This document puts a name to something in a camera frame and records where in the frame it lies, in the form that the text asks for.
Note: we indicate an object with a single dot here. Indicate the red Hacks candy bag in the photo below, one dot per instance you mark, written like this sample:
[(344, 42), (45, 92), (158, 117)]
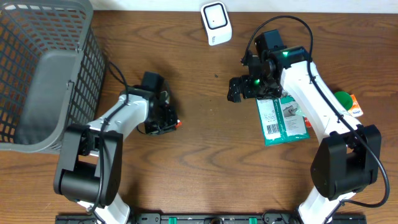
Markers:
[(307, 122)]

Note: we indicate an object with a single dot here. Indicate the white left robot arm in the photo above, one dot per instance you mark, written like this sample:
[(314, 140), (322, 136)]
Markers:
[(89, 165)]

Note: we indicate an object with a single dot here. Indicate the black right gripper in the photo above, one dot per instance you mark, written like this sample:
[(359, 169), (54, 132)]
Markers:
[(245, 79)]

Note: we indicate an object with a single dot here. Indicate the small orange carton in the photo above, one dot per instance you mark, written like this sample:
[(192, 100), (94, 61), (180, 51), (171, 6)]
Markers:
[(355, 110)]

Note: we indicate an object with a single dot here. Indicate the grey plastic mesh basket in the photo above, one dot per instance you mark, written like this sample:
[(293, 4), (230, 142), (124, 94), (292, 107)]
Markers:
[(52, 72)]

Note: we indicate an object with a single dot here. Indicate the white barcode scanner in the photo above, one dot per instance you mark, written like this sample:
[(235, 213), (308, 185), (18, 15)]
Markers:
[(216, 23)]

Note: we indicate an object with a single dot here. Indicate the green 3M gloves pack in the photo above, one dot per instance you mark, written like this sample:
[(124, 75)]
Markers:
[(282, 120)]

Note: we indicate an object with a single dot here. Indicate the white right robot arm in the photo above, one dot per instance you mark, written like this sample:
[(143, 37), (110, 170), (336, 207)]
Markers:
[(347, 160)]

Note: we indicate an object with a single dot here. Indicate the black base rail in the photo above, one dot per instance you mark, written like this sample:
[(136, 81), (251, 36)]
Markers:
[(155, 218)]

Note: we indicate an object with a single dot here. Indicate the red stick sachet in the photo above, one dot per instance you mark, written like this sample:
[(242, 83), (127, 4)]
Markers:
[(179, 123)]

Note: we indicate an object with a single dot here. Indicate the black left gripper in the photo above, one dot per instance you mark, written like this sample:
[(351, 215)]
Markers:
[(170, 125)]

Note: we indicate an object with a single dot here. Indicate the green lid jar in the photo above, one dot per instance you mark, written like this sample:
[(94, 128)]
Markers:
[(345, 99)]

